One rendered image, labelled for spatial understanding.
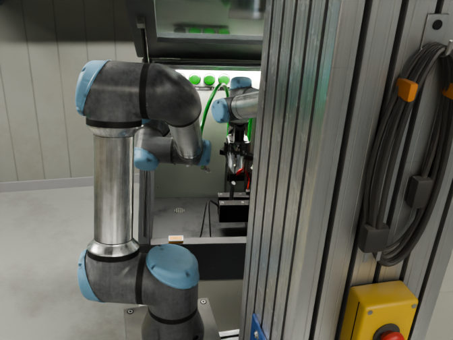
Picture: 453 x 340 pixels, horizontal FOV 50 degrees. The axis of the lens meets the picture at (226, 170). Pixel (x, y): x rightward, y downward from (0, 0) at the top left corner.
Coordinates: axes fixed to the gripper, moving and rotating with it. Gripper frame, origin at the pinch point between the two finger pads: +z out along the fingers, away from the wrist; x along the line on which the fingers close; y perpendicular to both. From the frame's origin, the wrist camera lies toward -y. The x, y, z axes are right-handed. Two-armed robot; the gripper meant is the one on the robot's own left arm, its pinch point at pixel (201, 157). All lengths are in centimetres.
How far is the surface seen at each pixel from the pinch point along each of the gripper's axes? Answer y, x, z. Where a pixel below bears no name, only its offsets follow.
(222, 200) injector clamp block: 5.7, -4.0, 26.9
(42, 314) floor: 66, -124, 71
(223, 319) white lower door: 48, 1, 42
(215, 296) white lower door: 41, 1, 32
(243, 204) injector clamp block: 5.4, 3.6, 29.7
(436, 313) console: 23, 69, 88
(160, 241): 29.9, -10.9, 6.0
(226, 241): 23.7, 7.6, 17.7
